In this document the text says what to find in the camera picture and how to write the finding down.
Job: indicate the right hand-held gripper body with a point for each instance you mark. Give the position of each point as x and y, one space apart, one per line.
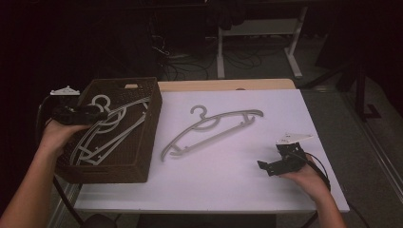
291 158

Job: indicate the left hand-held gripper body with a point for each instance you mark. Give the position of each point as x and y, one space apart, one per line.
68 114

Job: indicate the grey plastic clothes hanger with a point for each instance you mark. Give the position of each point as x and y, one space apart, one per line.
102 96
122 133
202 118

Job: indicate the brown woven basket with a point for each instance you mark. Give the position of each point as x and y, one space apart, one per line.
139 152

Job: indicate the person's left hand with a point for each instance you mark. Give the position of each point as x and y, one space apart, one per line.
55 136

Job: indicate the person's right hand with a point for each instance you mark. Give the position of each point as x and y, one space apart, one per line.
312 182

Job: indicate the black metal stand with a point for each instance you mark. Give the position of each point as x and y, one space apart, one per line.
361 95

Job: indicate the white desk frame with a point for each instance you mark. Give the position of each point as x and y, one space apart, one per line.
259 27

